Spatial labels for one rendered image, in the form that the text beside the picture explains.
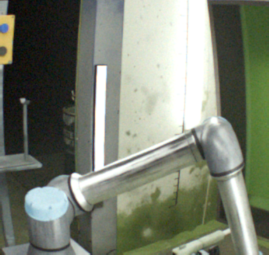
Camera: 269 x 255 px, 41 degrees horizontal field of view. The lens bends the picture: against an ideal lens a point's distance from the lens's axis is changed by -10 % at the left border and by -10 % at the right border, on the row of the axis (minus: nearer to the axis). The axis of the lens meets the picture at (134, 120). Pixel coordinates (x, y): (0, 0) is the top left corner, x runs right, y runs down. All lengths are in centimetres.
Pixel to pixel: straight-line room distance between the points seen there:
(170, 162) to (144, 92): 100
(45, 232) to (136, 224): 130
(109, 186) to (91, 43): 93
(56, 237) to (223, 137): 62
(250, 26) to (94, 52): 85
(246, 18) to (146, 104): 79
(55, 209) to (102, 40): 108
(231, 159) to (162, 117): 124
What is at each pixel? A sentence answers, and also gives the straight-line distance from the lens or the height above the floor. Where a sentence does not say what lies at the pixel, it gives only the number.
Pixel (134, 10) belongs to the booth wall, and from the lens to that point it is 215.
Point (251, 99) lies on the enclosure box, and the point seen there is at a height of 113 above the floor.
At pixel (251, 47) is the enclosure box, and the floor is 142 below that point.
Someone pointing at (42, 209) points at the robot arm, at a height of 89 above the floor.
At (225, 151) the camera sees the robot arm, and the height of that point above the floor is 110.
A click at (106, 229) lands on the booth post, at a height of 30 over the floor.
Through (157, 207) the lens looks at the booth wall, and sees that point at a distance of 252.
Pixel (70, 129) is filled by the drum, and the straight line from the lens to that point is 282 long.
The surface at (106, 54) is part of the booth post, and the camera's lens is 204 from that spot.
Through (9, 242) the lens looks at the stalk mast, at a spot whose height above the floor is 23.
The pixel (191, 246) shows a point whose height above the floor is 56.
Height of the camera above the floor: 140
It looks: 12 degrees down
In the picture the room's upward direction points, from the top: 2 degrees clockwise
